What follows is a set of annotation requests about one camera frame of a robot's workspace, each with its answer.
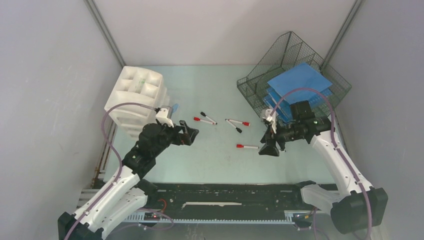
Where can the red cap marker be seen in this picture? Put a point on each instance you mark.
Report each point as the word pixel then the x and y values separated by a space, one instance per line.
pixel 241 146
pixel 197 119
pixel 247 124

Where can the black cap marker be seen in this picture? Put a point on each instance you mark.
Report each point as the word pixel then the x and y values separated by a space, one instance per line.
pixel 234 126
pixel 209 118

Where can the black cap marker upper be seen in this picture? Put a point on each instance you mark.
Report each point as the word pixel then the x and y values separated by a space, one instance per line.
pixel 209 118

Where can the green wire mesh organizer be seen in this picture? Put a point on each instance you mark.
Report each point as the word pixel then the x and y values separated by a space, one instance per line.
pixel 288 51

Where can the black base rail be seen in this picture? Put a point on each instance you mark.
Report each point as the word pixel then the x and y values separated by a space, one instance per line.
pixel 227 202

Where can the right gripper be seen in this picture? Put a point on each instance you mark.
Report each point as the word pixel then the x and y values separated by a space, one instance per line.
pixel 270 149

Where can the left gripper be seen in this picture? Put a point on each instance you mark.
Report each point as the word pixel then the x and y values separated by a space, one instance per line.
pixel 182 138

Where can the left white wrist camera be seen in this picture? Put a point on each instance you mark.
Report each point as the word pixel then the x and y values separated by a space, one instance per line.
pixel 164 115

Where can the black cap marker lower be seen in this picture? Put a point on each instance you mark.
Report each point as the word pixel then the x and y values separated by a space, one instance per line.
pixel 234 126

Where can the blue highlighter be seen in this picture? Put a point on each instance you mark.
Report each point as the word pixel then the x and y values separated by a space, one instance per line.
pixel 175 107

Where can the red cap marker bottom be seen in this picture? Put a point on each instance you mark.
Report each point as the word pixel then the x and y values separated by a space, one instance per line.
pixel 241 146

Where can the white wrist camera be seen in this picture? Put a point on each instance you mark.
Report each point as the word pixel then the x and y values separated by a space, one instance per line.
pixel 269 118
pixel 164 115

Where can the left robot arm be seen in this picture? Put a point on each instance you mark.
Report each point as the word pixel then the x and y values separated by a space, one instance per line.
pixel 127 190

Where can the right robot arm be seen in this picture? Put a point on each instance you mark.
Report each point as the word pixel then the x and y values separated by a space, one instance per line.
pixel 358 205

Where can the white plastic drawer organizer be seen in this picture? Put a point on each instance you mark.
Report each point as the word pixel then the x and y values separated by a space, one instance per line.
pixel 136 85

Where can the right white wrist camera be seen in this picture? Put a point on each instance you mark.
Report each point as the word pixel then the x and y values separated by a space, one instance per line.
pixel 269 118

